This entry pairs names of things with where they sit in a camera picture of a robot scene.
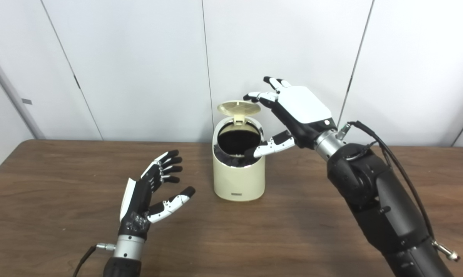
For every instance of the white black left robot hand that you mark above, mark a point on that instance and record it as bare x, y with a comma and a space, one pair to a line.
137, 204

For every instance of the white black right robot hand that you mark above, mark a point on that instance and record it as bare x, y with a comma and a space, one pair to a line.
302, 105

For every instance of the cream round bin lid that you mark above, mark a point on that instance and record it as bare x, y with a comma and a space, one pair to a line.
239, 107

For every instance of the black bin liner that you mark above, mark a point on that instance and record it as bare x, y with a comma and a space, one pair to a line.
233, 159

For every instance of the cream-colored bin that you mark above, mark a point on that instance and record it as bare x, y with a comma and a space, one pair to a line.
237, 181

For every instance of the black panel seam clip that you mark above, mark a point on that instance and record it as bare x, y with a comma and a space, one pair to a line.
77, 82

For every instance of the small grey wall tag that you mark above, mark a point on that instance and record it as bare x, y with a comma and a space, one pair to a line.
27, 102

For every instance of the grey wall corner post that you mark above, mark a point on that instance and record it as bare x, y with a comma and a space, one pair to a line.
14, 98

